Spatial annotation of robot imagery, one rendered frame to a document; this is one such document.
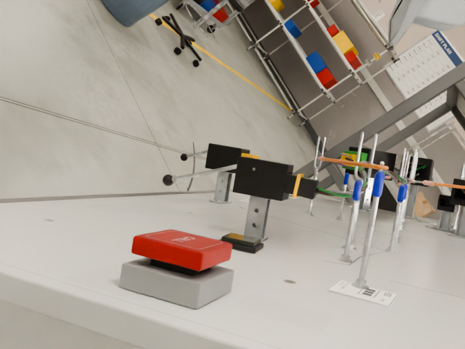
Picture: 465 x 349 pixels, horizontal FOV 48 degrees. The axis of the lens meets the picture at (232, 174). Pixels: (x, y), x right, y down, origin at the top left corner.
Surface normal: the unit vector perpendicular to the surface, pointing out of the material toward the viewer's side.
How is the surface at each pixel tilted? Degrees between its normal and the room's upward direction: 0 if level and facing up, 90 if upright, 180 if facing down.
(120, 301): 48
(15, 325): 0
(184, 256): 90
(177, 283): 90
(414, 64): 90
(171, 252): 90
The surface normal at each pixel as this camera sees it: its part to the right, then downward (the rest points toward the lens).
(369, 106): -0.43, -0.11
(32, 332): 0.79, -0.54
